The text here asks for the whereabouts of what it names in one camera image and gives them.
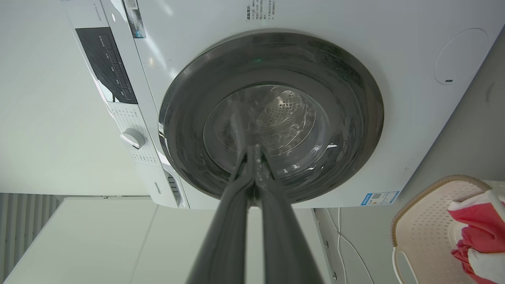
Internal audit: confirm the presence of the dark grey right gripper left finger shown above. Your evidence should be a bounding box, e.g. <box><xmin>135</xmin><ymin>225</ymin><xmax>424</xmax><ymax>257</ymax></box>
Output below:
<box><xmin>185</xmin><ymin>144</ymin><xmax>257</xmax><ymax>284</ymax></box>

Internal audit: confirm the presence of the white cabinet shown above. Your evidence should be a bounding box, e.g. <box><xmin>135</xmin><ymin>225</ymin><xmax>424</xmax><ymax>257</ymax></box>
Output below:
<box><xmin>2</xmin><ymin>196</ymin><xmax>332</xmax><ymax>284</ymax></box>

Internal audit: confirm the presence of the white power cable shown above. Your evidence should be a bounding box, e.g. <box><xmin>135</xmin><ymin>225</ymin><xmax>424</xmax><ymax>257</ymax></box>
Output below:
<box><xmin>325</xmin><ymin>207</ymin><xmax>375</xmax><ymax>284</ymax></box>

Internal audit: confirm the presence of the white front-load washing machine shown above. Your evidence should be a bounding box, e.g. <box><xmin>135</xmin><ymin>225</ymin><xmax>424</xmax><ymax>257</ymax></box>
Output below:
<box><xmin>61</xmin><ymin>0</ymin><xmax>505</xmax><ymax>209</ymax></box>

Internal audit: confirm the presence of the beige perforated laundry basket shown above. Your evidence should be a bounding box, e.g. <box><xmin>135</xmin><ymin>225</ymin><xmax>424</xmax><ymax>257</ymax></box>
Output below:
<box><xmin>390</xmin><ymin>175</ymin><xmax>505</xmax><ymax>284</ymax></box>

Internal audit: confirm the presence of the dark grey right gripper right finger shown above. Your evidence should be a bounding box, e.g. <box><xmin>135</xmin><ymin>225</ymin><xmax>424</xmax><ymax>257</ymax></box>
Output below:
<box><xmin>255</xmin><ymin>144</ymin><xmax>324</xmax><ymax>284</ymax></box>

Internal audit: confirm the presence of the silver washing machine dial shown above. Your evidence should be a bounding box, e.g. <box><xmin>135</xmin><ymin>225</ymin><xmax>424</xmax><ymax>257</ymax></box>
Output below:
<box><xmin>120</xmin><ymin>128</ymin><xmax>146</xmax><ymax>149</ymax></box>

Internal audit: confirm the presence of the red and white garment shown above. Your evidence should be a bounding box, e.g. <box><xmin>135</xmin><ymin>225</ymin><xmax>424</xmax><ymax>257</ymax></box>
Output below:
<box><xmin>447</xmin><ymin>189</ymin><xmax>505</xmax><ymax>284</ymax></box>

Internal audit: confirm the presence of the round dark washing machine door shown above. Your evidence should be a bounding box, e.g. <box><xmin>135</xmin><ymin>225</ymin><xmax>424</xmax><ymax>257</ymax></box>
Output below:
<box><xmin>158</xmin><ymin>31</ymin><xmax>384</xmax><ymax>205</ymax></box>

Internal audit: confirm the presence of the blue energy label sticker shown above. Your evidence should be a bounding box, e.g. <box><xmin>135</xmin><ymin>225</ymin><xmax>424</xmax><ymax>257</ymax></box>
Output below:
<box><xmin>360</xmin><ymin>191</ymin><xmax>400</xmax><ymax>206</ymax></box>

